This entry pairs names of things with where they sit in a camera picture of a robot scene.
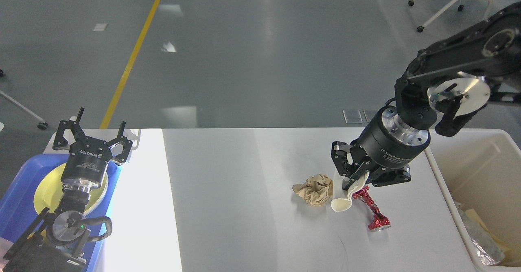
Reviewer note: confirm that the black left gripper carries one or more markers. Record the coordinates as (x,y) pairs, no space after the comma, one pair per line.
(86,164)

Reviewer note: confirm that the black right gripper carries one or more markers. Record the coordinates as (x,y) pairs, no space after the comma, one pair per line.
(389,142)

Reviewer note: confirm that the white paper cup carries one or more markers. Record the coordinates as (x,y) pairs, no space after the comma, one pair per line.
(342,199)

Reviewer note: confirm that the yellow translucent plate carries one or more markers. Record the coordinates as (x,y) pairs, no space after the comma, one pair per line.
(50,191)

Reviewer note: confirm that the square aluminium foil tray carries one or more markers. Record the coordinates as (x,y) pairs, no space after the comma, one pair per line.
(488,250)

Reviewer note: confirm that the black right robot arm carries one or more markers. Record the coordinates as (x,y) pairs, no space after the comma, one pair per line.
(443,87)

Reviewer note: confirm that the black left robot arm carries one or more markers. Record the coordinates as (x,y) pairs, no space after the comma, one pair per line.
(54,241)

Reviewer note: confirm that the left floor socket cover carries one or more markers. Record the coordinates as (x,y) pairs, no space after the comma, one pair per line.
(352,117)

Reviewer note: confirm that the floor socket cover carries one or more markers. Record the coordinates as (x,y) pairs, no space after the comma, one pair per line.
(369,114)
(352,117)

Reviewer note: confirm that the crumpled brown paper ball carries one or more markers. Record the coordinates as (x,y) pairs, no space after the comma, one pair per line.
(316,191)

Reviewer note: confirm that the right floor socket cover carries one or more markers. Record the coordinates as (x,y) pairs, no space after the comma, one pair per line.
(369,114)

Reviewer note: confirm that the white office chair left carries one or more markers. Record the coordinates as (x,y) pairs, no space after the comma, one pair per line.
(42,124)

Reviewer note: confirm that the red crumpled wrapper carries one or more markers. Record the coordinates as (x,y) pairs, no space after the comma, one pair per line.
(379,221)

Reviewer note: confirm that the blue plastic tray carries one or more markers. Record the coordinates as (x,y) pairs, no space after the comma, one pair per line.
(17,209)

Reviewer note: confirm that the white plastic waste bin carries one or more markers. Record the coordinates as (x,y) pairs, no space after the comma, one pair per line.
(481,169)

